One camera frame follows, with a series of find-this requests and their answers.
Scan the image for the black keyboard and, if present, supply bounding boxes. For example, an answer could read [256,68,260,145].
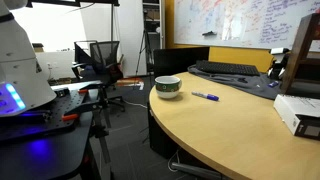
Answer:
[196,60,260,76]

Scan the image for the black computer monitor back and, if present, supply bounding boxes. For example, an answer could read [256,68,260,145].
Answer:
[153,47,210,77]

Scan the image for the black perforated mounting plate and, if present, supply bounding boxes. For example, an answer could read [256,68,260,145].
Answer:
[0,90,86,143]

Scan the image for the dark wooden shelf frame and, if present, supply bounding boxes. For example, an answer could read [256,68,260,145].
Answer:
[281,13,320,94]

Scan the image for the grey cloth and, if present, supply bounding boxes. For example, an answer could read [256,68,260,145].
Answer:
[187,64,320,101]

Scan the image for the white black cardboard box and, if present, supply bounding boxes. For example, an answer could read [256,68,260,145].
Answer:
[274,94,320,140]

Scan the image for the white whiteboard with writing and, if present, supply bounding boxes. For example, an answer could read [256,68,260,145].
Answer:
[174,0,320,49]

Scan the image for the white green patterned mug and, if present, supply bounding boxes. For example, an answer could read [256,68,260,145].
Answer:
[155,76,182,99]

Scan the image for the orange clamp handle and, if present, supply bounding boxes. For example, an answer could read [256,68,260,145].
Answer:
[62,114,79,121]

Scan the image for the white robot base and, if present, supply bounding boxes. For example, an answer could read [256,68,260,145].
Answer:
[0,0,56,117]

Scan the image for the small blue object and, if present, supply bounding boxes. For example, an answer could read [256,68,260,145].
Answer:
[268,81,279,88]

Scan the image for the black whiteboard eraser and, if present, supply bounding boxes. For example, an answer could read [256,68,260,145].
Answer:
[202,31,217,36]

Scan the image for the blue white marker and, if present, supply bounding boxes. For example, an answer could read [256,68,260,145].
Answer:
[191,91,219,101]

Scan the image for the black camera tripod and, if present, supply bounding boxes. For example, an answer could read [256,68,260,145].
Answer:
[136,10,152,75]

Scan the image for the black mesh office chair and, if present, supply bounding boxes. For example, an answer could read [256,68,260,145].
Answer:
[71,40,127,113]

